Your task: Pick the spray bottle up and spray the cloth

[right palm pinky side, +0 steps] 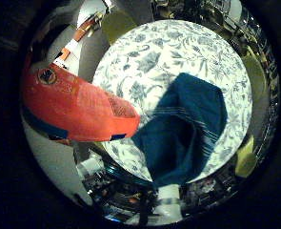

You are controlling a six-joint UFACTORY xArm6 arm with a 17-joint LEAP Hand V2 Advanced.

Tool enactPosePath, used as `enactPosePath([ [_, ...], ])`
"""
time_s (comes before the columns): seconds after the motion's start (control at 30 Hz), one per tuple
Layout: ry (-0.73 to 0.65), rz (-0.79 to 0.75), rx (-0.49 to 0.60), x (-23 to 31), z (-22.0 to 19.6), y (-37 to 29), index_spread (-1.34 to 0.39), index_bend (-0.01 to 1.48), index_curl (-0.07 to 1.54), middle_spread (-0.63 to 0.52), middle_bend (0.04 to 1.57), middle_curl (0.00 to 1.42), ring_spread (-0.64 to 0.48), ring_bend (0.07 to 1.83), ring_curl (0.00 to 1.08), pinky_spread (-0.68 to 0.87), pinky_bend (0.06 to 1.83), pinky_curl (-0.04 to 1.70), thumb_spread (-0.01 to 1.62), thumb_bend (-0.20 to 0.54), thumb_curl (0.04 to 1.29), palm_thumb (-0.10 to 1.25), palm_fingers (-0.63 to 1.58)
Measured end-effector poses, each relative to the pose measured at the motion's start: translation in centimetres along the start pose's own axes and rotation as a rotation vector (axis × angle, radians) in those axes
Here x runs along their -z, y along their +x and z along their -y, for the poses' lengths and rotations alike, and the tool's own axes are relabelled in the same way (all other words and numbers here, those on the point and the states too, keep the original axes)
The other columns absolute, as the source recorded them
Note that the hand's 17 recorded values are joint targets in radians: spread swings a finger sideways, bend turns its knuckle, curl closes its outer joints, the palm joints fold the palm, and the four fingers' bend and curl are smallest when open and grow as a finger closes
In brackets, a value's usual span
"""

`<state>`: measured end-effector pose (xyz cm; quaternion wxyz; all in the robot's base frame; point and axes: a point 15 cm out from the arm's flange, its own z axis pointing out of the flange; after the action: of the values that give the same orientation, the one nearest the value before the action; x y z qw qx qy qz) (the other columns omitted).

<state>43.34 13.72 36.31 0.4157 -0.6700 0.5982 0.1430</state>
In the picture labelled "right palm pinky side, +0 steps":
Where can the dark blue striped cloth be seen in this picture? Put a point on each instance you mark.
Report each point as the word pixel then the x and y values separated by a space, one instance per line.
pixel 184 127

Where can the orange spray bottle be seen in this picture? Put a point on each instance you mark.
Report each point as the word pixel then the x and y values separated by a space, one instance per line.
pixel 79 108

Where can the orange white striped bar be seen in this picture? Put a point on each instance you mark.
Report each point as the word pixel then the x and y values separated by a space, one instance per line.
pixel 81 33

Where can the white panel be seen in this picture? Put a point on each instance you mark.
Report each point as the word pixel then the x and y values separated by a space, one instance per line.
pixel 170 200

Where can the blue floral white tablecloth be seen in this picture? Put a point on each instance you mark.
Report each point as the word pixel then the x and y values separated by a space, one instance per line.
pixel 165 51

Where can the black cluttered desk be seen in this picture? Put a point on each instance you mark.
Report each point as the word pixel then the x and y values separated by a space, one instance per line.
pixel 121 191

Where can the white box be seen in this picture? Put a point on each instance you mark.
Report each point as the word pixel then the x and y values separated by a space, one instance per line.
pixel 90 165

